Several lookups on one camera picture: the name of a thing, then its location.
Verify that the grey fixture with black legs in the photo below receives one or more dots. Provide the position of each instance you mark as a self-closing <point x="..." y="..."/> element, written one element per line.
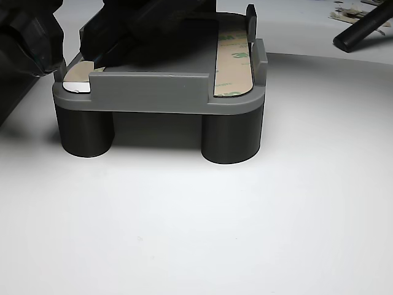
<point x="153" y="89"/>

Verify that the black round rod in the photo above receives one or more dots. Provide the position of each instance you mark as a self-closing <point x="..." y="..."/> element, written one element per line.
<point x="362" y="29"/>

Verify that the large tan film scrap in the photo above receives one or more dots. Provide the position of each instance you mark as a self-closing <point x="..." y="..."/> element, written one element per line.
<point x="344" y="15"/>

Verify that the small tan film scrap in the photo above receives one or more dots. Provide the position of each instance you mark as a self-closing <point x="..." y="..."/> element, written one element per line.
<point x="382" y="32"/>

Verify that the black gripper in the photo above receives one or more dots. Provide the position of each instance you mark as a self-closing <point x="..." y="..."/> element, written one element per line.
<point x="172" y="7"/>

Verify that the long tan tape liner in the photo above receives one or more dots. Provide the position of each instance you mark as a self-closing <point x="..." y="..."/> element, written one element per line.
<point x="233" y="70"/>

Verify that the black upright tab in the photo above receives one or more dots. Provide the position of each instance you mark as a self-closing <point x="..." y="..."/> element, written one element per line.
<point x="251" y="21"/>

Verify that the short tan tape liner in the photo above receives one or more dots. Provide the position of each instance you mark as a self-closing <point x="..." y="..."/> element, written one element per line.
<point x="76" y="72"/>

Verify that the white adhesive tape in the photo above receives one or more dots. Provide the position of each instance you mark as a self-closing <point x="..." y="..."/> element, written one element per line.
<point x="76" y="87"/>

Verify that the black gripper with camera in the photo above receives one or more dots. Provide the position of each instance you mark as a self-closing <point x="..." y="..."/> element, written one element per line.
<point x="12" y="18"/>

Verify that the flat tan film scrap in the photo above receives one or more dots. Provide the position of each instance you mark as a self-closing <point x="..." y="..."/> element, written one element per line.
<point x="371" y="2"/>

